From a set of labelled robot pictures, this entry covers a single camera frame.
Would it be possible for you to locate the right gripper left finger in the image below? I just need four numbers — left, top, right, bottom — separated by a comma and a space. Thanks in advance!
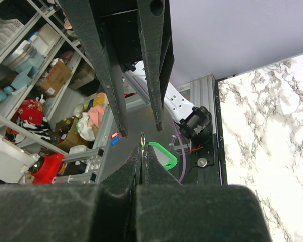
0, 146, 141, 241

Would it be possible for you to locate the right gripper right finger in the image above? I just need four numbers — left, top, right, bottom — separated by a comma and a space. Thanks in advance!
136, 146, 271, 241

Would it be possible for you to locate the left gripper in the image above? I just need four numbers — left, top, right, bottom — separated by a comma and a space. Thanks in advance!
60, 0, 174, 137

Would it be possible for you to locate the metal keyring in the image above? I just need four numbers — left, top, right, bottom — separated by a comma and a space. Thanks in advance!
140, 132, 146, 149

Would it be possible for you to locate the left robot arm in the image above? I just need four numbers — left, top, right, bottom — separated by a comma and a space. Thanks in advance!
60, 1, 211, 144

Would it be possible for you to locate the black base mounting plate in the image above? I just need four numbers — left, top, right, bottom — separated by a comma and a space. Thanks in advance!
171, 75, 227, 185

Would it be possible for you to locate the storage shelf rack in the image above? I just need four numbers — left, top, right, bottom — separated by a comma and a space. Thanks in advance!
0, 1, 99, 153

